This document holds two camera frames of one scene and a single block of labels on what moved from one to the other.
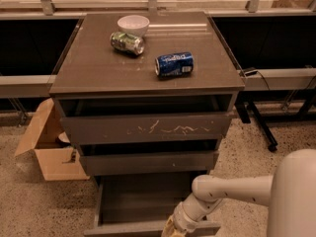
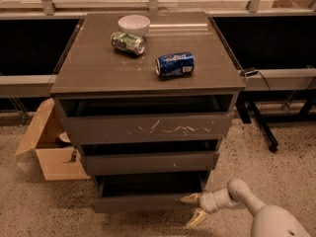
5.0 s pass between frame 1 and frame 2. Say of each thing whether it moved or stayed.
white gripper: moved
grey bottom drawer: moved
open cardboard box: stayed
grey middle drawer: stayed
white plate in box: stayed
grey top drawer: stayed
